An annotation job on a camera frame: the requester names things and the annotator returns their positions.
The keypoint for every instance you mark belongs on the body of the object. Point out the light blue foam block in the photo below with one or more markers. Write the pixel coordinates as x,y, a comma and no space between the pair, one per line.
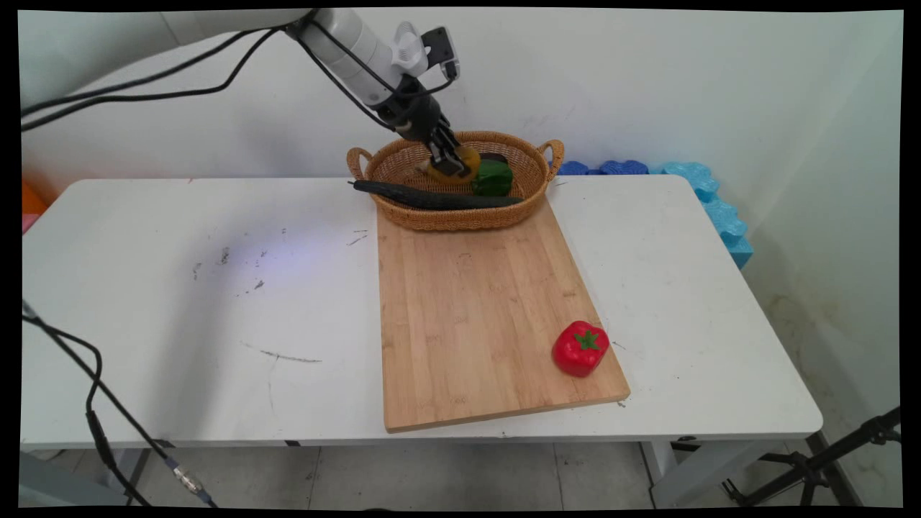
719,212

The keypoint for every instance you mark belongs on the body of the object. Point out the bamboo cutting board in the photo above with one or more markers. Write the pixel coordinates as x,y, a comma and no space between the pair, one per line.
475,316

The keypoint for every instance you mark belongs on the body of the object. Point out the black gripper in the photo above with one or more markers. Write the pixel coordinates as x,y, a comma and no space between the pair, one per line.
414,115

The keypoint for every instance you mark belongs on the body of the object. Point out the purple eggplant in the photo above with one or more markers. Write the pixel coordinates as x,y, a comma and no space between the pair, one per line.
495,157

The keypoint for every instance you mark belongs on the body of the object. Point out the orange and pink object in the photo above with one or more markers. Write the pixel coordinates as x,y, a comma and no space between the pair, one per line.
30,205

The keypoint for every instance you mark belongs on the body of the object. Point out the green bell pepper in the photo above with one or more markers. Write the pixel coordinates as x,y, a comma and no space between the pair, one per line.
493,178

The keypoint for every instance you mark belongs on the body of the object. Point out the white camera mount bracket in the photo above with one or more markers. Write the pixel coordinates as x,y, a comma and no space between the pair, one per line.
410,52

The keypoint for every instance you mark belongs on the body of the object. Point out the yellow bell pepper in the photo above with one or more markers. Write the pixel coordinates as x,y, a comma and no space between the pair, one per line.
469,164

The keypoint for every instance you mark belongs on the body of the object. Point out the black tripod stand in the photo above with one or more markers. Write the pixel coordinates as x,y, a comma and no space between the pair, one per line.
813,467

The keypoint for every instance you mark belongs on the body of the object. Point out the dark blue foam block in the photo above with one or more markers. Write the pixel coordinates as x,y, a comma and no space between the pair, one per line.
604,168

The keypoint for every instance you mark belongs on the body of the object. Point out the red toy tomato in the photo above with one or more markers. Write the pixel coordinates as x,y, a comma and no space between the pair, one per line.
580,349

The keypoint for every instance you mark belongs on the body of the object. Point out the white table leg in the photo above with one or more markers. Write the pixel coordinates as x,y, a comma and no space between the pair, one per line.
683,471

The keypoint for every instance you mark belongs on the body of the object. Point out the dark green cucumber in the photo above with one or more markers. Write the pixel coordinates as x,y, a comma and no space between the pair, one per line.
432,198

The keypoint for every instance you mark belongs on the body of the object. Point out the woven wicker basket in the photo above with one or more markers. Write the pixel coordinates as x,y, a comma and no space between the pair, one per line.
399,165

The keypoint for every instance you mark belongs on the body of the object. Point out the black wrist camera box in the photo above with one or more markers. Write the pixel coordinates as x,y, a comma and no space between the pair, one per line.
440,49

